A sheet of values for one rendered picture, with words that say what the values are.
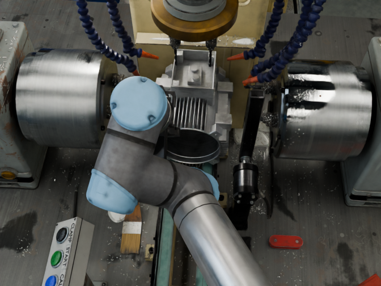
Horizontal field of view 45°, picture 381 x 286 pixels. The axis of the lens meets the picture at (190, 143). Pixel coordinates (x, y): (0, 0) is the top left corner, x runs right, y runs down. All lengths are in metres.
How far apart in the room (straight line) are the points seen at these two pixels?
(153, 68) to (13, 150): 0.41
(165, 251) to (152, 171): 0.47
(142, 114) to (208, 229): 0.19
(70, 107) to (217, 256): 0.58
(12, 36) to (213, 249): 0.80
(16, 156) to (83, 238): 0.35
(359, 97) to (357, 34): 0.71
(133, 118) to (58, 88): 0.50
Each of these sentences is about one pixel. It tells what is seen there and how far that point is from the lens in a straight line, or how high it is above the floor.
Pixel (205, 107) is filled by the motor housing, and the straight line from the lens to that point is 1.10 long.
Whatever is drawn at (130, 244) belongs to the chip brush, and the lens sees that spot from 1.24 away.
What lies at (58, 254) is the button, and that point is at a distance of 0.97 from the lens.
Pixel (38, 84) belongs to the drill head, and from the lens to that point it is 1.12.
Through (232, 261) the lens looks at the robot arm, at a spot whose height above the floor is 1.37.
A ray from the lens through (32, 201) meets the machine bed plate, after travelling 1.36.
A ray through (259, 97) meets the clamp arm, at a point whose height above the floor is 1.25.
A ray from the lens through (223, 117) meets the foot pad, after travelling 1.10.
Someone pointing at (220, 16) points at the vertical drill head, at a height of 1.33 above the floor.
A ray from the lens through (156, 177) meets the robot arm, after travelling 0.67.
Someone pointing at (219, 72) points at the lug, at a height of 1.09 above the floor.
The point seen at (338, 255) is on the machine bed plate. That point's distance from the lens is 1.29.
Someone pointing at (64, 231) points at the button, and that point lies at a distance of 0.99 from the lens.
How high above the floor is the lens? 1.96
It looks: 57 degrees down
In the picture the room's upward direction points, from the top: straight up
